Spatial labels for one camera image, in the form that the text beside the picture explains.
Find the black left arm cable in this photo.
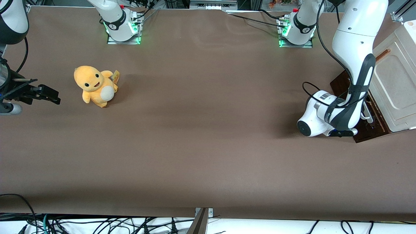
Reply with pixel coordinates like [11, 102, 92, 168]
[302, 0, 355, 109]

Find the metal camera stand post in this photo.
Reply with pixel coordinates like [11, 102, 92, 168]
[186, 207, 214, 234]

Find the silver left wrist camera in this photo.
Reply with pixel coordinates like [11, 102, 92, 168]
[328, 128, 358, 137]

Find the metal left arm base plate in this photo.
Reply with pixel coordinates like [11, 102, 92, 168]
[279, 16, 313, 48]

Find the aluminium frame profile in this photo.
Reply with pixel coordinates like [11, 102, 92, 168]
[391, 0, 416, 22]

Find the long black cable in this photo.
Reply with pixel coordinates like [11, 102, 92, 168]
[227, 13, 287, 28]

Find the yellow plush toy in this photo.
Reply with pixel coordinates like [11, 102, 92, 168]
[73, 66, 120, 108]

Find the dark wooden board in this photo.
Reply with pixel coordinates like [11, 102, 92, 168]
[330, 70, 391, 143]

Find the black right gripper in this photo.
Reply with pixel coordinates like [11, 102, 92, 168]
[0, 76, 61, 105]

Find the black looped cable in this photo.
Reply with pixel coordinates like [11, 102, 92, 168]
[0, 194, 38, 234]

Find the brown wooden drawer handle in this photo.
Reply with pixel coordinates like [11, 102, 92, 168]
[375, 49, 391, 62]

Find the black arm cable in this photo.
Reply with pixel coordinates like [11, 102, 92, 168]
[302, 0, 355, 109]
[16, 37, 29, 74]

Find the white power strip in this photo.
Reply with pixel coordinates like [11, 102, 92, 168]
[190, 0, 238, 10]

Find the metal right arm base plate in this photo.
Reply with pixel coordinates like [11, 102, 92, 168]
[107, 15, 142, 45]

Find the short black cable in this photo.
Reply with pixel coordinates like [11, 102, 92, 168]
[258, 9, 285, 20]

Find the brown table cover sheet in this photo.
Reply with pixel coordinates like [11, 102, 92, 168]
[0, 6, 416, 223]

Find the black base cable bundle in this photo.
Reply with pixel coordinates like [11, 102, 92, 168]
[129, 0, 157, 22]

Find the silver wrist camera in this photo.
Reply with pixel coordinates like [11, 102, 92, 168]
[328, 128, 358, 137]
[0, 103, 22, 115]

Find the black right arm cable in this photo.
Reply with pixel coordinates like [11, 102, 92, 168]
[16, 37, 29, 74]

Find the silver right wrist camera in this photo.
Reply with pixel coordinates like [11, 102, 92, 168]
[0, 103, 22, 115]

